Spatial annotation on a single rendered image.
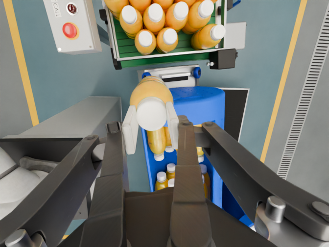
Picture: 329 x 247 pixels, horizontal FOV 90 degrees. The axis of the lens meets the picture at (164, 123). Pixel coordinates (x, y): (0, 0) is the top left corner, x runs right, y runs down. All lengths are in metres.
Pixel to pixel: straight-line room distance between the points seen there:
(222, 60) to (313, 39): 1.71
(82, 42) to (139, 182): 1.75
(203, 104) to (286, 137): 2.06
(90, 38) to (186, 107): 0.33
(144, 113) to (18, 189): 0.50
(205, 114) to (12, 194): 0.56
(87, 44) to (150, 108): 0.39
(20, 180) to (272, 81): 2.07
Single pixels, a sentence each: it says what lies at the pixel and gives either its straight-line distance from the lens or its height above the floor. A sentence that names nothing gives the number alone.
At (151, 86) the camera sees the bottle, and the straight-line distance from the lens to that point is 0.24.
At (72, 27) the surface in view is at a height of 1.11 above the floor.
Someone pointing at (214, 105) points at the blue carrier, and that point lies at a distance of 0.46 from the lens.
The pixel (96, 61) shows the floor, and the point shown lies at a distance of 1.69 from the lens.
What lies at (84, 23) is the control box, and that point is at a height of 1.10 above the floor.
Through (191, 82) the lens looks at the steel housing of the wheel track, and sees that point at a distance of 0.73.
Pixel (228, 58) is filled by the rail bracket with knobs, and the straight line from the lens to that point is 0.70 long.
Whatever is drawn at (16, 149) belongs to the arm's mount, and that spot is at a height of 1.03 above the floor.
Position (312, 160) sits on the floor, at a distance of 2.89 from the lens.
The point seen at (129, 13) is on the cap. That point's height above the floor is 1.11.
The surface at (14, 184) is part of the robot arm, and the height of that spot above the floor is 1.21.
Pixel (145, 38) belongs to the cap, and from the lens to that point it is 0.53.
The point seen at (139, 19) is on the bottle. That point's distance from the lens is 0.58.
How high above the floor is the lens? 1.63
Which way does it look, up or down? 70 degrees down
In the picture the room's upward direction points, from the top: 162 degrees clockwise
